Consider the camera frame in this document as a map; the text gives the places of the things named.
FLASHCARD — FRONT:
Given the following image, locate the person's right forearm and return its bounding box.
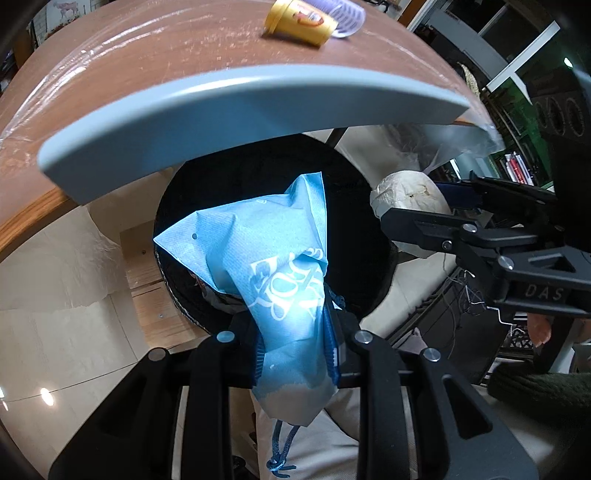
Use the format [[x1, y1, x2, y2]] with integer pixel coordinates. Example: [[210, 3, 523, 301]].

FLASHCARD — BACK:
[[489, 362, 591, 418]]

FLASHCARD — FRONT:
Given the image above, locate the dark chair with cream cloth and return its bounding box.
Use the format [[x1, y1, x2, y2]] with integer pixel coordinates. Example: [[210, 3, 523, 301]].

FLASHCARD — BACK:
[[455, 60, 522, 139]]

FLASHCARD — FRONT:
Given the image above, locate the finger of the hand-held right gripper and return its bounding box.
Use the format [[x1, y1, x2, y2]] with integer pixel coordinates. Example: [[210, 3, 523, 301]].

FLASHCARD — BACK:
[[436, 176, 559, 219], [381, 207, 513, 280]]

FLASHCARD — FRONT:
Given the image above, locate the small purple hair roller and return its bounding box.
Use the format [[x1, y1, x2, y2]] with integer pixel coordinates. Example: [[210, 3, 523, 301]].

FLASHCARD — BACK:
[[323, 0, 367, 40]]

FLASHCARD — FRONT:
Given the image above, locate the row of books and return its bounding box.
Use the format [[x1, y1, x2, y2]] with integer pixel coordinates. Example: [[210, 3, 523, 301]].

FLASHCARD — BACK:
[[503, 151, 539, 185]]

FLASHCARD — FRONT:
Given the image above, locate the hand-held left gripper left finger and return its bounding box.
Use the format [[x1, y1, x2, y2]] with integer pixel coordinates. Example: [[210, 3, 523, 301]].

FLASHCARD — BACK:
[[48, 311, 266, 480]]

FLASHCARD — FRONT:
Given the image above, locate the yellow plastic cup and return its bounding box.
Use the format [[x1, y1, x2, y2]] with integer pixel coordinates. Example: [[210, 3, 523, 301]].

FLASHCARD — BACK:
[[264, 0, 338, 48]]

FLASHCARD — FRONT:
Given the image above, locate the cream paper bag brown cord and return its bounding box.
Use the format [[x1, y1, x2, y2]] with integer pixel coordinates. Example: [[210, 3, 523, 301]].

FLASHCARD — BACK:
[[370, 170, 455, 259]]

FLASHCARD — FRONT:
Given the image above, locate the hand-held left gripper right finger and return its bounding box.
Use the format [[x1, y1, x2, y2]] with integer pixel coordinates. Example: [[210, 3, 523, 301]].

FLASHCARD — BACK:
[[323, 295, 539, 480]]

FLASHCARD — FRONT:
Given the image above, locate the light wooden board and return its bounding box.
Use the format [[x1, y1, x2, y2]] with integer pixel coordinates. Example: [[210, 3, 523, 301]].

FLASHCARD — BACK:
[[119, 226, 206, 352]]

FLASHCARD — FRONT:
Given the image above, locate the black mesh waste bin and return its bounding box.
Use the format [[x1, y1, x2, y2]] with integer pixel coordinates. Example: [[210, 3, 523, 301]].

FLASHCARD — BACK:
[[154, 134, 399, 337]]

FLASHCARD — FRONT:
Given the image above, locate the person's right hand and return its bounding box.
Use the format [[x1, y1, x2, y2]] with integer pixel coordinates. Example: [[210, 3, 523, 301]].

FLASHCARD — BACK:
[[527, 314, 553, 347]]

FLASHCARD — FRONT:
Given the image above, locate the blue drawstring bag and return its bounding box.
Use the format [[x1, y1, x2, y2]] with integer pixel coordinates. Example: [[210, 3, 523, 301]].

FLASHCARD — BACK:
[[153, 172, 346, 477]]

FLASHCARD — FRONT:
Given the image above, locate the clear plastic table cover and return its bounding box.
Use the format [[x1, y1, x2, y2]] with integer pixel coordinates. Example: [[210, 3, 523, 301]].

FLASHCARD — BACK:
[[0, 0, 506, 178]]

